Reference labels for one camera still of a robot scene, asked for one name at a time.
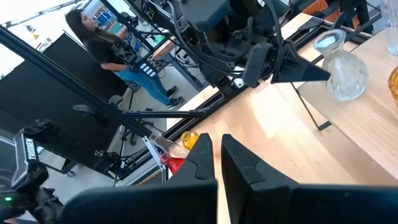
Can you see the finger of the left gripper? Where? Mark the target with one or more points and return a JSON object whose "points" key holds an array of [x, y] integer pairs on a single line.
{"points": [[256, 63], [295, 70]]}

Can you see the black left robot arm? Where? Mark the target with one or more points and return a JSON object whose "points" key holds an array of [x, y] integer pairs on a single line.
{"points": [[192, 9]]}

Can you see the black office chair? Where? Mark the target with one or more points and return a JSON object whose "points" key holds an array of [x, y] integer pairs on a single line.
{"points": [[85, 109]]}

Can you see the clear tall slim glass vase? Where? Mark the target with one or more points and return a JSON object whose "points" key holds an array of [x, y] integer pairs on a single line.
{"points": [[392, 34]]}

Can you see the clear bulbous glass bottle vase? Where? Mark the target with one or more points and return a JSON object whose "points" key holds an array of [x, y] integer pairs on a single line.
{"points": [[345, 74]]}

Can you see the person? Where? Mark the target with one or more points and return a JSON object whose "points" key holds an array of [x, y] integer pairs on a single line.
{"points": [[99, 49]]}

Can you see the black divider panel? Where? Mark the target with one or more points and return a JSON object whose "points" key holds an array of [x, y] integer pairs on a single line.
{"points": [[46, 118]]}

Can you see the wooden shelf with black legs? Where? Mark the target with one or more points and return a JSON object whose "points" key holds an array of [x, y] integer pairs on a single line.
{"points": [[357, 124]]}

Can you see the yellow small ribbed vase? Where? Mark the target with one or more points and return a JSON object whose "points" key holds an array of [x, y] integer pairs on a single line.
{"points": [[189, 140]]}

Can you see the red round glass vase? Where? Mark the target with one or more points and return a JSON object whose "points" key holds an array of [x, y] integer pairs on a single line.
{"points": [[175, 163]]}

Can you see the clear small glass vase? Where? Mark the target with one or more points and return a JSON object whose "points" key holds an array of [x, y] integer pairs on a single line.
{"points": [[164, 143]]}

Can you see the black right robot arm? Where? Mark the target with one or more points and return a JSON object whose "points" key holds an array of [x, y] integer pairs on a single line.
{"points": [[28, 161]]}

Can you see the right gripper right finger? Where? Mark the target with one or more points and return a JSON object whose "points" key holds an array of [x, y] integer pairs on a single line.
{"points": [[280, 202]]}

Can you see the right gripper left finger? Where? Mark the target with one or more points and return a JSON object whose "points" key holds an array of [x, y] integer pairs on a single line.
{"points": [[174, 202]]}

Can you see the silver frame bracket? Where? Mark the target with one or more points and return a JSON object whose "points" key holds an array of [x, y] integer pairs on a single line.
{"points": [[155, 155]]}

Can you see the black aluminium table frame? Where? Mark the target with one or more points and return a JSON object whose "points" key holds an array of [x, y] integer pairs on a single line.
{"points": [[93, 97]]}

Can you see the yellow wide ribbed vase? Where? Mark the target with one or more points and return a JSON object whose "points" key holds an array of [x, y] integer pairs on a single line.
{"points": [[394, 85]]}

